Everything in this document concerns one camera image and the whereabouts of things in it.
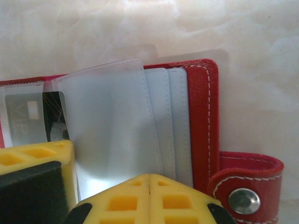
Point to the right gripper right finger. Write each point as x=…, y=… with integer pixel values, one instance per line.
x=182, y=205

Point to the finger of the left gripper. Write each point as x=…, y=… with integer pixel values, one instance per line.
x=32, y=182

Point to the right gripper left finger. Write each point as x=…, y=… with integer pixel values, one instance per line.
x=121, y=205

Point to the black credit card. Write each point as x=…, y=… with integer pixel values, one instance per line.
x=53, y=107

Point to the red leather card holder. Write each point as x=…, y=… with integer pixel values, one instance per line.
x=203, y=105

